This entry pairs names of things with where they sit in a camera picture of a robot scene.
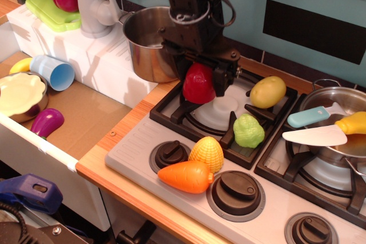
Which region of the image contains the teal cabinet panel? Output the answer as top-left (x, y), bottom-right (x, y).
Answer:
top-left (225, 0), bottom-right (365, 86)

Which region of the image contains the white toy knife yellow handle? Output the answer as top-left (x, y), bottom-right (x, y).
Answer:
top-left (282, 111), bottom-right (365, 147)

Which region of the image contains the stove knob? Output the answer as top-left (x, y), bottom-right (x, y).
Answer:
top-left (206, 170), bottom-right (266, 222)
top-left (284, 212), bottom-right (339, 244)
top-left (149, 140), bottom-right (190, 173)

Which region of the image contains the cream scalloped plate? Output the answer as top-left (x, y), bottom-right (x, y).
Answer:
top-left (0, 73), bottom-right (47, 117)

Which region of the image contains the yellow toy potato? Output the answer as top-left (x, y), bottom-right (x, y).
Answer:
top-left (249, 76), bottom-right (287, 109)

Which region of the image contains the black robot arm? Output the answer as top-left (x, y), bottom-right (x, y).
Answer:
top-left (158, 0), bottom-right (240, 105)

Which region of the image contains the white toy sink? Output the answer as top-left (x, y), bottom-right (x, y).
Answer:
top-left (1, 6), bottom-right (155, 231)

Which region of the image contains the middle stove knob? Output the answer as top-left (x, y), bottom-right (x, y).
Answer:
top-left (206, 170), bottom-right (266, 222)

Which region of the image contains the left stove knob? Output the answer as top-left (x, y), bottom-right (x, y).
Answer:
top-left (149, 140), bottom-right (190, 173)

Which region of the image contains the yellow toy banana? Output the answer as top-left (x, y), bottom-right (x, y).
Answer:
top-left (9, 57), bottom-right (32, 75)

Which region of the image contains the purple toy eggplant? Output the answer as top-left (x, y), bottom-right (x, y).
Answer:
top-left (30, 108), bottom-right (65, 139)

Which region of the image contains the orange toy carrot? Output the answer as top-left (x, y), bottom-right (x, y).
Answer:
top-left (157, 161), bottom-right (214, 194)

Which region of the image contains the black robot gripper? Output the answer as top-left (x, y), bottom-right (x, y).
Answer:
top-left (159, 0), bottom-right (238, 101)

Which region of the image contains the right black burner grate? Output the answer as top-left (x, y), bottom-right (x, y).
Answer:
top-left (253, 92), bottom-right (366, 229)

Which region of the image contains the black burner grate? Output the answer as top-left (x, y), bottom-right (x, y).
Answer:
top-left (253, 92), bottom-right (366, 229)
top-left (150, 71), bottom-right (297, 170)

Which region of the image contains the left black burner grate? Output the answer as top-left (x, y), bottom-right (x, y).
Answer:
top-left (150, 71), bottom-right (297, 170)

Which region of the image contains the right stove knob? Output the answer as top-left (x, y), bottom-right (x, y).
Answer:
top-left (284, 212), bottom-right (339, 244)

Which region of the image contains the shallow steel pan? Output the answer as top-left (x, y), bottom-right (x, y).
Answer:
top-left (299, 79), bottom-right (365, 176)

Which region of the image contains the tall steel pot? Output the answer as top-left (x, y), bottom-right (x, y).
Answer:
top-left (120, 6), bottom-right (177, 83)

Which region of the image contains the grey toy faucet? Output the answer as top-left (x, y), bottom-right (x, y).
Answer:
top-left (78, 0), bottom-right (122, 38)

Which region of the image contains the light blue plastic cup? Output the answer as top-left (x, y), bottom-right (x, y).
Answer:
top-left (30, 55), bottom-right (75, 91)

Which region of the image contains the green cutting board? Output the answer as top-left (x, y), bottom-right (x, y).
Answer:
top-left (25, 0), bottom-right (81, 33)

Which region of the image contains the yellow toy corn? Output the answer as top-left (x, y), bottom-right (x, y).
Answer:
top-left (188, 137), bottom-right (224, 173)

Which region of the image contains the grey toy stove top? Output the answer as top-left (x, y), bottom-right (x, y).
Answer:
top-left (104, 54), bottom-right (366, 244)

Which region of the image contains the blue clamp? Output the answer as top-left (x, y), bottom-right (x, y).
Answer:
top-left (1, 173), bottom-right (63, 214)

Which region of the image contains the green toy lettuce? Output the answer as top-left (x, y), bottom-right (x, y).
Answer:
top-left (233, 114), bottom-right (265, 149)

